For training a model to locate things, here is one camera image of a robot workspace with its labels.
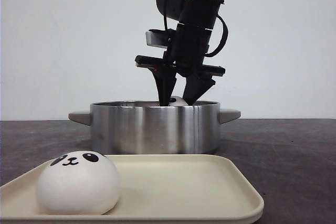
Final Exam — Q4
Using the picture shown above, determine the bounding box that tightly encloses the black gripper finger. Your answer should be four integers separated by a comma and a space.
183, 74, 216, 105
149, 66, 176, 106

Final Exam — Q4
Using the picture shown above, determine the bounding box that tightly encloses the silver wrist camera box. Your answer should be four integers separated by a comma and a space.
145, 29, 176, 48

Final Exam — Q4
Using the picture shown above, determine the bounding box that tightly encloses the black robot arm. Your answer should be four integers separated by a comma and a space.
135, 0, 228, 106

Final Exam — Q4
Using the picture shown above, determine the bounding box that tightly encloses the panda bun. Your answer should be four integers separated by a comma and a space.
169, 96, 188, 106
36, 151, 121, 215

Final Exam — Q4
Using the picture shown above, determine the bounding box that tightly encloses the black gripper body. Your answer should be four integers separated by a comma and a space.
135, 24, 225, 77

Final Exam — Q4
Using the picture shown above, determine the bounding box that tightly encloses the cream plastic tray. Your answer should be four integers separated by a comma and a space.
1, 154, 264, 223

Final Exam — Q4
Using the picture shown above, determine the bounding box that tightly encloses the stainless steel steamer pot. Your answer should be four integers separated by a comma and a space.
68, 101, 241, 154

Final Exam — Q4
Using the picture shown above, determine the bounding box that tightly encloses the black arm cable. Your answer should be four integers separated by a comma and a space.
162, 0, 229, 59

